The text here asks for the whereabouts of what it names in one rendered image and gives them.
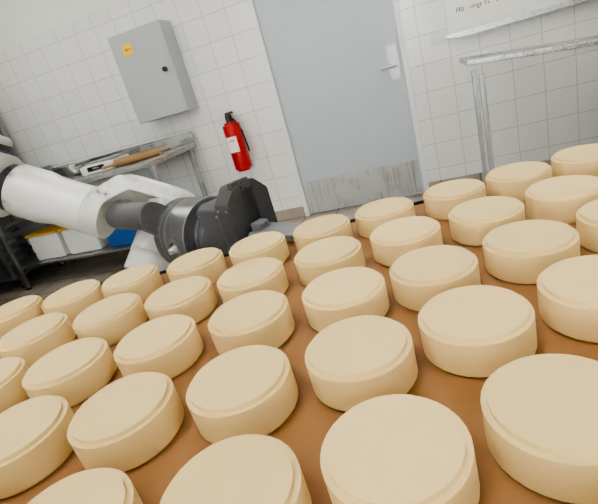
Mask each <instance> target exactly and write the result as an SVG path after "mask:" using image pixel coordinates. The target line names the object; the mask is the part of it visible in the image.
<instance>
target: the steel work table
mask: <svg viewBox="0 0 598 504"><path fill-rule="evenodd" d="M169 146H170V148H173V147H176V148H175V149H172V150H170V151H167V152H164V153H162V154H160V155H158V156H155V157H152V158H148V159H145V160H142V161H138V162H135V163H132V164H128V165H125V166H122V167H118V168H116V167H115V168H113V169H109V170H105V171H102V172H98V173H94V174H91V175H87V176H83V175H82V174H81V175H77V176H68V175H66V174H64V173H63V172H62V171H61V170H60V169H59V168H60V167H57V168H53V172H55V173H57V174H59V175H61V176H63V177H65V178H68V179H71V180H74V181H78V182H82V183H88V182H92V181H96V180H100V179H104V178H108V177H112V176H116V175H118V174H119V175H120V174H124V173H128V172H132V171H136V170H140V169H144V168H148V167H149V168H150V171H151V174H152V176H153V179H154V180H156V181H159V182H162V180H161V177H160V175H159V172H158V169H157V167H156V165H157V164H159V163H162V162H164V161H166V160H168V159H170V158H173V157H175V156H177V155H179V154H181V153H184V152H186V151H187V153H188V156H189V159H190V162H191V164H192V167H193V170H194V173H195V176H196V179H197V181H198V184H199V187H200V190H201V193H202V195H203V196H209V195H208V192H207V190H206V187H205V184H204V181H203V178H202V175H201V172H200V170H199V167H198V164H197V161H196V158H195V155H194V152H193V149H192V148H195V147H196V144H195V141H194V138H193V135H192V132H191V131H190V132H186V133H182V134H179V135H175V136H171V137H168V138H164V139H160V140H156V141H153V142H149V143H145V144H142V145H138V146H134V147H131V148H127V149H123V150H120V151H116V152H112V153H108V154H105V155H101V156H97V157H94V158H90V159H89V161H90V162H92V161H95V160H98V159H100V158H104V157H108V156H111V155H115V154H119V153H122V152H126V153H125V154H127V153H128V154H129V156H130V155H133V154H136V153H140V152H143V151H147V150H150V149H153V148H158V150H159V149H162V148H166V147H169ZM0 243H1V245H2V247H3V248H4V250H5V252H6V254H7V256H8V258H9V259H10V261H11V263H12V265H13V267H14V269H15V270H16V272H17V274H18V276H19V278H20V280H21V282H22V283H23V285H24V287H25V289H27V290H30V289H32V288H31V285H30V283H29V281H28V279H27V277H26V275H25V273H24V272H23V270H22V269H25V268H30V267H36V266H41V265H47V264H52V263H58V262H63V261H69V260H70V261H71V262H75V261H76V260H75V259H80V258H86V257H91V256H97V255H102V254H108V253H113V252H119V251H124V250H130V248H131V246H132V244H127V245H122V246H117V247H111V246H110V244H109V245H108V246H106V247H104V248H103V249H100V250H94V251H89V252H84V253H78V254H72V253H71V254H69V255H67V256H63V257H57V258H51V259H45V260H39V259H38V258H36V259H34V260H32V261H30V262H29V263H27V264H25V265H23V266H20V264H19V262H18V260H17V259H16V257H15V255H14V253H13V251H12V249H11V247H10V246H9V244H8V242H7V240H6V238H5V236H4V234H3V233H2V231H1V229H0Z"/></svg>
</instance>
